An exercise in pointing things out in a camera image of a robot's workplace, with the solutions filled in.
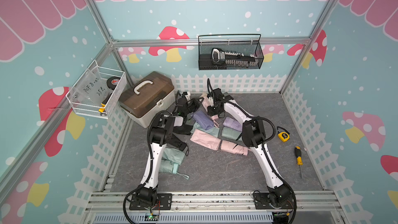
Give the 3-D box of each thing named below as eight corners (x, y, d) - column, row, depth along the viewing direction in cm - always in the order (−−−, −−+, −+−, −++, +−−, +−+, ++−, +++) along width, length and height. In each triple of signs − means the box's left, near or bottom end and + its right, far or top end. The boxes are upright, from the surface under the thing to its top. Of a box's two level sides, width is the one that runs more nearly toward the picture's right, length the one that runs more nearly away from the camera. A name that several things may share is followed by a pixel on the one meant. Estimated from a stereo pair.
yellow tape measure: (279, 142, 97) (281, 140, 95) (275, 128, 103) (276, 126, 101) (290, 142, 97) (292, 140, 95) (285, 128, 103) (286, 126, 101)
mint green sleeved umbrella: (220, 135, 98) (220, 133, 96) (223, 127, 102) (223, 125, 100) (241, 142, 95) (242, 140, 93) (243, 133, 99) (244, 131, 97)
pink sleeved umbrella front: (219, 149, 93) (219, 146, 90) (221, 141, 96) (221, 139, 93) (246, 156, 90) (247, 153, 88) (247, 148, 93) (248, 146, 91)
